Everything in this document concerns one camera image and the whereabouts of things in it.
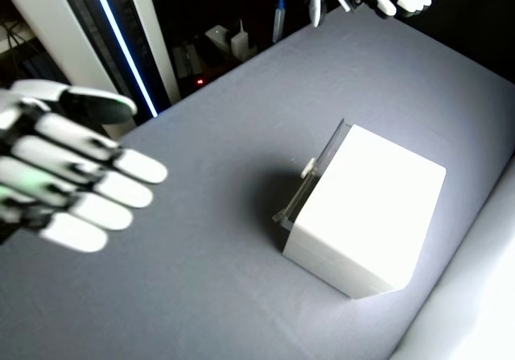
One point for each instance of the white adapter box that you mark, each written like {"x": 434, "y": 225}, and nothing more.
{"x": 217, "y": 38}

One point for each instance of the black device with red light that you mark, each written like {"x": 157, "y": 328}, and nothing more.
{"x": 189, "y": 64}

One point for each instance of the grey table cloth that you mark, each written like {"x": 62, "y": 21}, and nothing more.
{"x": 201, "y": 295}

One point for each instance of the white column with blue light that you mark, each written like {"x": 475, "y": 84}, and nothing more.
{"x": 52, "y": 21}

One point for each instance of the clear plastic drawer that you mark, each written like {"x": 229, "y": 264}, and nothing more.
{"x": 309, "y": 168}

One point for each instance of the white drawer cabinet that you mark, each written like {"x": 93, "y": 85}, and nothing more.
{"x": 374, "y": 211}

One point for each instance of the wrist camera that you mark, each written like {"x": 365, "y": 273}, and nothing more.
{"x": 349, "y": 1}

